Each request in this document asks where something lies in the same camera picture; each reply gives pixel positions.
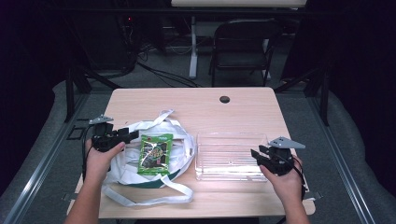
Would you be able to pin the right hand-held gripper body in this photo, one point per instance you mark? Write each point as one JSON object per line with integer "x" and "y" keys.
{"x": 280, "y": 160}

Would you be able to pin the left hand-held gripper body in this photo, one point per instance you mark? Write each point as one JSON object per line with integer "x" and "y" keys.
{"x": 102, "y": 140}

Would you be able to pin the clear plastic tray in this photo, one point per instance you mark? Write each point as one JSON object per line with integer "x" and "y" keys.
{"x": 230, "y": 161}

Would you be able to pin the green snack packet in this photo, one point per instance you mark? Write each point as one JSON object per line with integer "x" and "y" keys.
{"x": 155, "y": 154}

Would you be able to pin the white tote bag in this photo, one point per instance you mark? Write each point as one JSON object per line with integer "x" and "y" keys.
{"x": 130, "y": 174}

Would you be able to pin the person's left hand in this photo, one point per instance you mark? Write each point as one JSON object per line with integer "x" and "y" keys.
{"x": 98, "y": 165}

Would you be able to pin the person's right hand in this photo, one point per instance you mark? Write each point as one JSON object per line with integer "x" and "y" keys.
{"x": 288, "y": 185}

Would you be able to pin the black metal stand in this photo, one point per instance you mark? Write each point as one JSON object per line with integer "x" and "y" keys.
{"x": 324, "y": 96}
{"x": 70, "y": 93}

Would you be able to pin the dark equipment with red light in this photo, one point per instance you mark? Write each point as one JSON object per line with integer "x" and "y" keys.
{"x": 115, "y": 40}

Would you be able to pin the white table leg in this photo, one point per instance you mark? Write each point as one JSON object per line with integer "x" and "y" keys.
{"x": 193, "y": 49}

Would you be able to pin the black folding chair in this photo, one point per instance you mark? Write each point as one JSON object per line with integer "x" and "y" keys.
{"x": 243, "y": 34}

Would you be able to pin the light background table top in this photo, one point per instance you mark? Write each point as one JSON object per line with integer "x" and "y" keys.
{"x": 236, "y": 3}

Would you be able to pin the aluminium floor rail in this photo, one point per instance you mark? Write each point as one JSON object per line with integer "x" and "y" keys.
{"x": 342, "y": 168}
{"x": 43, "y": 168}

